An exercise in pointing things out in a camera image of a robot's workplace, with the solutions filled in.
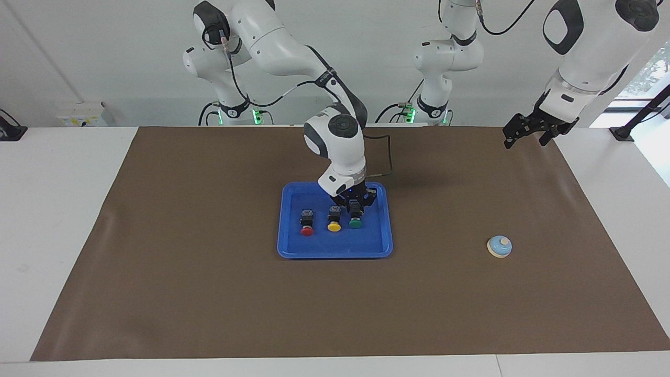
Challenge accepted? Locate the light blue desk bell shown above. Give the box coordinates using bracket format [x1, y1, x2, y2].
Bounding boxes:
[487, 235, 513, 259]

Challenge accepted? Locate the blue plastic tray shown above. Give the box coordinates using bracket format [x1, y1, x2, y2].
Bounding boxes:
[277, 182, 394, 260]

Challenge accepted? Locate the brown table mat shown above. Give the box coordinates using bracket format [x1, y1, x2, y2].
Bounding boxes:
[30, 125, 670, 362]

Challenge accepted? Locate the window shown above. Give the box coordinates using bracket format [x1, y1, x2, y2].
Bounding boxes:
[615, 42, 670, 103]

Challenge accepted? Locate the black camera stand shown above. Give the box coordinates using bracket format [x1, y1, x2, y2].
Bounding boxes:
[610, 84, 670, 142]

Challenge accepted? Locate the black base power cable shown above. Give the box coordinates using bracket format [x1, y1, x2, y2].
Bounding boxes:
[198, 101, 220, 126]
[375, 79, 425, 125]

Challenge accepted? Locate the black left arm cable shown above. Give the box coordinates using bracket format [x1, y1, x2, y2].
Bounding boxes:
[474, 0, 540, 37]

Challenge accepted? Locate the white wall socket box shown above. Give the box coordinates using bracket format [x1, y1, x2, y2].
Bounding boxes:
[57, 102, 108, 127]

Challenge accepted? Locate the black clamp mount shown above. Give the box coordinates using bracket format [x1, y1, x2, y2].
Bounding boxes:
[0, 108, 28, 142]

